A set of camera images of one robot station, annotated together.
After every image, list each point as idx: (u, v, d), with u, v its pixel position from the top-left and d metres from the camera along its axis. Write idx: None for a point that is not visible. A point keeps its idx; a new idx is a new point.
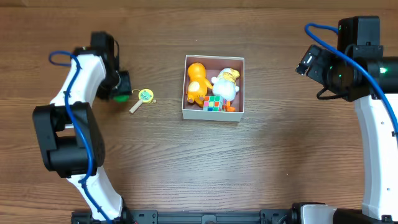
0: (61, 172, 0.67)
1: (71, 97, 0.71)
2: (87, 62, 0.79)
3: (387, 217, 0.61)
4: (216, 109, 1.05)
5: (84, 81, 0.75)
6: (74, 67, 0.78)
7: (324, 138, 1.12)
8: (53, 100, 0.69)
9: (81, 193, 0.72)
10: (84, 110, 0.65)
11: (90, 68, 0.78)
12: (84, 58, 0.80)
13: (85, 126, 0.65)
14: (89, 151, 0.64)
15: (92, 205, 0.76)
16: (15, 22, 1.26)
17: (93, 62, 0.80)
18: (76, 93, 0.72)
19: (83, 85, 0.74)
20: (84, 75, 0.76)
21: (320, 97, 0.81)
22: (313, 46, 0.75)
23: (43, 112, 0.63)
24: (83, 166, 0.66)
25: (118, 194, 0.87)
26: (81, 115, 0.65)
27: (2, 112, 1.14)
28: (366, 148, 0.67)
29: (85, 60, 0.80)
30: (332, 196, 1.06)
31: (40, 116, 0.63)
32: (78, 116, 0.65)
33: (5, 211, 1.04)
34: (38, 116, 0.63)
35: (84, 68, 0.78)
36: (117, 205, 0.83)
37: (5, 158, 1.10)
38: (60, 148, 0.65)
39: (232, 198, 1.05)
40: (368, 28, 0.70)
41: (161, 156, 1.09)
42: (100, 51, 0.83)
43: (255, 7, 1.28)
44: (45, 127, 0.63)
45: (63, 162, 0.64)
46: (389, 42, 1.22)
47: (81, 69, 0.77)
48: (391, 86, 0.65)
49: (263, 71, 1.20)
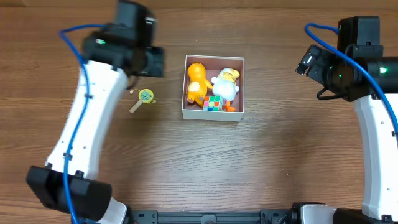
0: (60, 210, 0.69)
1: (74, 152, 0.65)
2: (98, 91, 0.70)
3: (387, 217, 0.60)
4: (216, 109, 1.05)
5: (96, 119, 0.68)
6: (83, 96, 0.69)
7: (324, 138, 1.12)
8: (53, 155, 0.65)
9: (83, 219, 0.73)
10: (83, 186, 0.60)
11: (101, 99, 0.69)
12: (97, 79, 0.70)
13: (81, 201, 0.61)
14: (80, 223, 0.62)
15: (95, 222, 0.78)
16: (15, 22, 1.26)
17: (109, 80, 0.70)
18: (80, 147, 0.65)
19: (91, 139, 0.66)
20: (94, 109, 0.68)
21: (320, 97, 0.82)
22: (313, 46, 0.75)
23: (40, 176, 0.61)
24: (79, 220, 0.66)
25: (122, 203, 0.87)
26: (79, 191, 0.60)
27: (2, 112, 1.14)
28: (366, 148, 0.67)
29: (98, 81, 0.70)
30: (332, 196, 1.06)
31: (37, 180, 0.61)
32: (74, 191, 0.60)
33: (5, 211, 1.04)
34: (36, 179, 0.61)
35: (95, 96, 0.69)
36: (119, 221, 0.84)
37: (5, 158, 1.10)
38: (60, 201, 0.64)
39: (232, 198, 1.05)
40: (368, 27, 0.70)
41: (161, 156, 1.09)
42: (120, 46, 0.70)
43: (255, 7, 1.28)
44: (43, 190, 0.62)
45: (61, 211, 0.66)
46: (389, 42, 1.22)
47: (92, 99, 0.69)
48: (392, 86, 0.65)
49: (263, 71, 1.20)
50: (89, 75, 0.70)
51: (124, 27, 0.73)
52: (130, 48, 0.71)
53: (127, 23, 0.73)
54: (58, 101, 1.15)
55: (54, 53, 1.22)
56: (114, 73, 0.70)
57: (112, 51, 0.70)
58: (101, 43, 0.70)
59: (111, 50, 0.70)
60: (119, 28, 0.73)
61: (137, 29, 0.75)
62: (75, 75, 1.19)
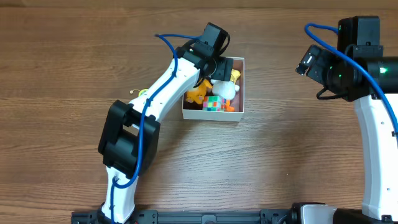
0: (106, 159, 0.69)
1: (151, 107, 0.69)
2: (182, 74, 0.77)
3: (387, 217, 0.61)
4: (214, 109, 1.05)
5: (170, 95, 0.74)
6: (170, 74, 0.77)
7: (324, 138, 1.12)
8: (134, 99, 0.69)
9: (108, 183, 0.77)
10: (153, 127, 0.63)
11: (181, 79, 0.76)
12: (183, 66, 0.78)
13: (147, 142, 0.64)
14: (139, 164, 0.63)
15: (109, 198, 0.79)
16: (15, 22, 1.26)
17: (190, 70, 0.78)
18: (157, 105, 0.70)
19: (166, 99, 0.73)
20: (173, 84, 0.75)
21: (320, 97, 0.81)
22: (313, 46, 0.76)
23: (120, 107, 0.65)
24: (128, 168, 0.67)
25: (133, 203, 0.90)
26: (149, 130, 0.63)
27: (2, 112, 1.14)
28: (366, 148, 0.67)
29: (183, 68, 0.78)
30: (332, 196, 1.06)
31: (117, 111, 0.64)
32: (145, 130, 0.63)
33: (5, 211, 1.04)
34: (115, 109, 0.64)
35: (178, 77, 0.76)
36: (125, 213, 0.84)
37: (5, 158, 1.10)
38: (120, 140, 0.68)
39: (232, 198, 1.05)
40: (368, 28, 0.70)
41: (161, 157, 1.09)
42: (205, 58, 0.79)
43: (255, 7, 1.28)
44: (115, 123, 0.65)
45: (115, 154, 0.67)
46: (389, 43, 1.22)
47: (175, 78, 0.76)
48: (391, 86, 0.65)
49: (263, 71, 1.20)
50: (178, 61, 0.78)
51: (206, 44, 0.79)
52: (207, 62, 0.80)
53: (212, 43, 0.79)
54: (58, 101, 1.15)
55: (55, 53, 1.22)
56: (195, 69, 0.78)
57: (198, 60, 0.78)
58: (190, 51, 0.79)
59: (195, 58, 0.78)
60: (203, 44, 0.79)
61: (216, 49, 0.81)
62: (75, 75, 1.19)
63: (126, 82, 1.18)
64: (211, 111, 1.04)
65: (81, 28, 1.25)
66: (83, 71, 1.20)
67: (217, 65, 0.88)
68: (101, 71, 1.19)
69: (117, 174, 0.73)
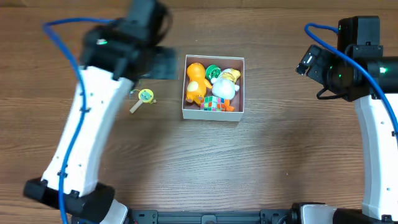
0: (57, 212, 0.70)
1: (66, 176, 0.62)
2: (95, 102, 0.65)
3: (387, 217, 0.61)
4: (210, 109, 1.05)
5: (89, 142, 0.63)
6: (79, 109, 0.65)
7: (324, 138, 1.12)
8: (45, 173, 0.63)
9: None
10: (78, 207, 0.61)
11: (101, 109, 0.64)
12: (94, 91, 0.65)
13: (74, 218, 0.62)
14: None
15: None
16: (15, 22, 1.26)
17: (106, 92, 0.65)
18: (76, 169, 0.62)
19: (84, 157, 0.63)
20: (92, 124, 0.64)
21: (320, 97, 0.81)
22: (313, 46, 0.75)
23: (36, 191, 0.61)
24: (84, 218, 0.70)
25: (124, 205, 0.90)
26: (74, 210, 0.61)
27: (2, 112, 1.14)
28: (365, 148, 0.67)
29: (97, 91, 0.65)
30: (332, 196, 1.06)
31: (33, 196, 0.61)
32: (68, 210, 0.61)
33: (5, 211, 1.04)
34: (30, 193, 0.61)
35: (92, 107, 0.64)
36: (115, 218, 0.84)
37: (5, 158, 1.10)
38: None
39: (232, 198, 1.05)
40: (368, 27, 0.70)
41: (162, 156, 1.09)
42: (129, 50, 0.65)
43: (255, 7, 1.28)
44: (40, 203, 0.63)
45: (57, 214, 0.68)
46: (389, 42, 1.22)
47: (87, 113, 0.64)
48: (391, 86, 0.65)
49: (263, 71, 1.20)
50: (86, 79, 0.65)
51: (135, 23, 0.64)
52: (139, 49, 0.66)
53: (142, 22, 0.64)
54: (58, 101, 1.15)
55: (55, 54, 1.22)
56: (114, 86, 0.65)
57: (124, 50, 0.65)
58: (102, 43, 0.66)
59: (125, 48, 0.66)
60: (130, 23, 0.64)
61: (150, 28, 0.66)
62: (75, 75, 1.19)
63: None
64: (206, 111, 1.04)
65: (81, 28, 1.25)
66: None
67: (155, 59, 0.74)
68: None
69: None
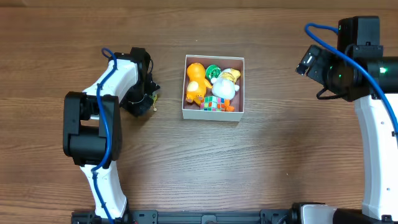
0: (76, 159, 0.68)
1: (102, 90, 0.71)
2: (122, 67, 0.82)
3: (387, 217, 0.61)
4: (210, 109, 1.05)
5: (117, 80, 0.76)
6: (111, 69, 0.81)
7: (324, 138, 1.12)
8: (85, 90, 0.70)
9: (89, 183, 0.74)
10: (112, 102, 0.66)
11: (125, 70, 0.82)
12: (122, 62, 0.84)
13: (108, 119, 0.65)
14: (109, 143, 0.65)
15: (97, 199, 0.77)
16: (15, 22, 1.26)
17: (129, 63, 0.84)
18: (109, 87, 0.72)
19: (115, 84, 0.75)
20: (119, 73, 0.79)
21: (320, 97, 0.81)
22: (313, 46, 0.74)
23: (74, 98, 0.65)
24: (99, 157, 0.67)
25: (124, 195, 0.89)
26: (109, 107, 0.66)
27: (2, 112, 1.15)
28: (366, 147, 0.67)
29: (122, 63, 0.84)
30: (332, 196, 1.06)
31: (70, 101, 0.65)
32: (104, 107, 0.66)
33: (5, 211, 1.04)
34: (69, 100, 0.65)
35: (120, 69, 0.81)
36: (120, 205, 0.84)
37: (5, 158, 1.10)
38: (82, 135, 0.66)
39: (232, 198, 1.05)
40: (368, 28, 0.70)
41: (161, 156, 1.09)
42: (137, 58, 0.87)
43: (255, 7, 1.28)
44: (73, 112, 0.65)
45: (81, 148, 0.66)
46: (389, 42, 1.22)
47: (117, 70, 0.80)
48: (390, 86, 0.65)
49: (263, 71, 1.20)
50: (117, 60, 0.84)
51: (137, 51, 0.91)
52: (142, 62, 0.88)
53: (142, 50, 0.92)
54: (58, 101, 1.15)
55: (54, 53, 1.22)
56: (131, 63, 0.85)
57: (129, 61, 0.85)
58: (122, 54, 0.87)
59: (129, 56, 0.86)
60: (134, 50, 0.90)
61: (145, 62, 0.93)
62: (75, 75, 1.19)
63: None
64: (206, 111, 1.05)
65: (81, 28, 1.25)
66: (83, 71, 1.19)
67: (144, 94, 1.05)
68: (101, 71, 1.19)
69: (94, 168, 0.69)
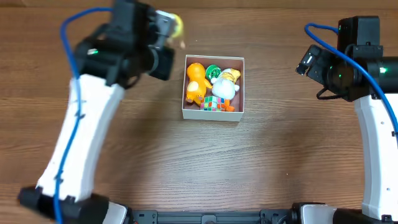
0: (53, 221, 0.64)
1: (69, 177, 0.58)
2: (90, 109, 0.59)
3: (387, 217, 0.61)
4: (210, 109, 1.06)
5: (83, 147, 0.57)
6: (73, 115, 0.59)
7: (325, 138, 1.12)
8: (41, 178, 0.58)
9: None
10: (76, 210, 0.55)
11: (97, 111, 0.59)
12: (88, 96, 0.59)
13: None
14: None
15: None
16: (15, 22, 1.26)
17: (101, 96, 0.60)
18: (73, 173, 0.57)
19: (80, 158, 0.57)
20: (84, 128, 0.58)
21: (320, 97, 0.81)
22: (313, 46, 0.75)
23: (29, 196, 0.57)
24: None
25: (120, 206, 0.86)
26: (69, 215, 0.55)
27: (2, 112, 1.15)
28: (366, 148, 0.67)
29: (89, 98, 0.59)
30: (332, 196, 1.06)
31: (30, 198, 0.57)
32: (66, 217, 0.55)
33: (5, 211, 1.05)
34: (27, 198, 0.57)
35: (87, 112, 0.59)
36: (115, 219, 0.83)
37: (5, 158, 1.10)
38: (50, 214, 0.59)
39: (231, 198, 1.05)
40: (368, 28, 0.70)
41: (162, 156, 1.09)
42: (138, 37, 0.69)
43: (255, 7, 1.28)
44: (34, 206, 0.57)
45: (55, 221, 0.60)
46: (389, 42, 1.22)
47: (81, 120, 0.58)
48: (391, 86, 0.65)
49: (263, 71, 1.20)
50: (81, 87, 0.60)
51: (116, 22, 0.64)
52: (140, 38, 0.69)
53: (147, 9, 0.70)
54: (58, 101, 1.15)
55: (54, 54, 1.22)
56: (108, 90, 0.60)
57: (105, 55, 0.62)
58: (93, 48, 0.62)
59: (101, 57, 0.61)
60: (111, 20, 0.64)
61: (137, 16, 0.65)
62: None
63: None
64: (206, 111, 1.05)
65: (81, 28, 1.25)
66: None
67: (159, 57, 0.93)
68: None
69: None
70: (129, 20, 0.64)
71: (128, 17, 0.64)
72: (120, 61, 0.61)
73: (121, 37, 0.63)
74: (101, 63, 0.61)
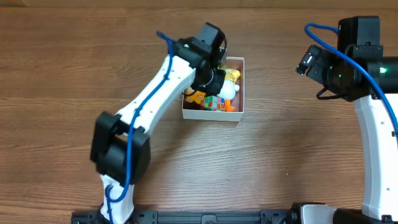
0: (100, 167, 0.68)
1: (140, 116, 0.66)
2: (174, 76, 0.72)
3: (387, 217, 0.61)
4: (210, 109, 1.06)
5: (161, 102, 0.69)
6: (161, 77, 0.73)
7: (324, 138, 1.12)
8: (123, 109, 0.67)
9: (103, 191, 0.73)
10: (144, 138, 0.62)
11: (180, 80, 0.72)
12: (176, 68, 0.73)
13: (135, 160, 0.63)
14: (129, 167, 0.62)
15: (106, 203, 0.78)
16: (15, 22, 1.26)
17: (184, 70, 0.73)
18: (147, 114, 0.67)
19: (157, 106, 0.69)
20: (166, 88, 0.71)
21: (320, 97, 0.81)
22: (313, 46, 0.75)
23: (109, 119, 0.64)
24: (119, 176, 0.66)
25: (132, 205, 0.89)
26: (137, 143, 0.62)
27: (2, 112, 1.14)
28: (366, 148, 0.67)
29: (176, 69, 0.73)
30: (332, 196, 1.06)
31: (105, 122, 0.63)
32: (134, 142, 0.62)
33: (5, 211, 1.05)
34: (102, 121, 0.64)
35: (171, 80, 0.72)
36: (124, 214, 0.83)
37: (5, 158, 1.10)
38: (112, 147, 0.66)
39: (232, 198, 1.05)
40: (368, 28, 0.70)
41: (161, 157, 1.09)
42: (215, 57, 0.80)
43: (255, 7, 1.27)
44: (105, 134, 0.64)
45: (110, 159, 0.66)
46: (389, 42, 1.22)
47: (166, 81, 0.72)
48: (391, 86, 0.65)
49: (263, 71, 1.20)
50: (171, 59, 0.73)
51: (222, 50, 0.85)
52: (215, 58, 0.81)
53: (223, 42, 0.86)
54: (58, 101, 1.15)
55: (54, 53, 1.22)
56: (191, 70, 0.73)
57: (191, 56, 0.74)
58: (185, 46, 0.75)
59: (190, 55, 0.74)
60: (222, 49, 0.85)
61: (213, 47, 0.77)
62: (75, 75, 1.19)
63: (126, 82, 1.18)
64: (206, 111, 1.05)
65: (81, 28, 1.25)
66: (83, 71, 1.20)
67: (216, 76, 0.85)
68: (101, 71, 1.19)
69: (110, 183, 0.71)
70: (212, 38, 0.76)
71: (211, 36, 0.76)
72: (200, 60, 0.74)
73: (203, 47, 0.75)
74: (186, 56, 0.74)
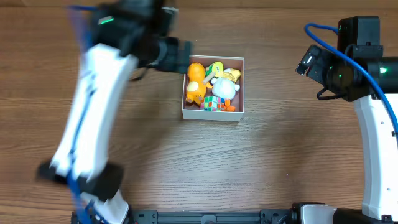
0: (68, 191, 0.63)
1: (77, 157, 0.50)
2: (103, 83, 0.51)
3: (387, 217, 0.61)
4: (210, 109, 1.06)
5: (103, 122, 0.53)
6: (85, 90, 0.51)
7: (324, 138, 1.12)
8: (53, 158, 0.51)
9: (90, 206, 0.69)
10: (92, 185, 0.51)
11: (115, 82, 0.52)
12: (101, 68, 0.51)
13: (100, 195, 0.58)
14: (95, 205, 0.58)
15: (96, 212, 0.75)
16: (15, 22, 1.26)
17: (113, 68, 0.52)
18: (84, 149, 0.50)
19: (93, 132, 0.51)
20: (97, 103, 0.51)
21: (321, 97, 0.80)
22: (313, 46, 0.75)
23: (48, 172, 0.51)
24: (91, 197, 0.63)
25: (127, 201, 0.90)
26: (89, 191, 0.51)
27: (2, 112, 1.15)
28: (366, 148, 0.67)
29: (101, 70, 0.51)
30: (332, 196, 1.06)
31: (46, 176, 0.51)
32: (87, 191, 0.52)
33: (5, 211, 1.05)
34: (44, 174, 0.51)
35: (101, 88, 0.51)
36: (120, 214, 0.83)
37: (5, 158, 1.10)
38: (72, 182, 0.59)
39: (232, 198, 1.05)
40: (368, 28, 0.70)
41: (162, 156, 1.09)
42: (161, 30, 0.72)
43: (256, 7, 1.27)
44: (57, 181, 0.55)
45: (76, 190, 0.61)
46: (389, 42, 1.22)
47: (94, 92, 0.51)
48: (391, 86, 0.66)
49: (263, 71, 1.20)
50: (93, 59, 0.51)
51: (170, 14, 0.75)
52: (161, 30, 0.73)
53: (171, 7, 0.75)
54: (58, 101, 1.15)
55: (54, 53, 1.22)
56: (120, 62, 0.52)
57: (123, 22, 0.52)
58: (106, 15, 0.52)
59: None
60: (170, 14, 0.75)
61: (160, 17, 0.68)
62: (75, 75, 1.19)
63: None
64: (206, 111, 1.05)
65: None
66: None
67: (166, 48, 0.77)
68: None
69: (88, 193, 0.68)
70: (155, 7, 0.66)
71: None
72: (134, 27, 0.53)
73: None
74: (116, 32, 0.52)
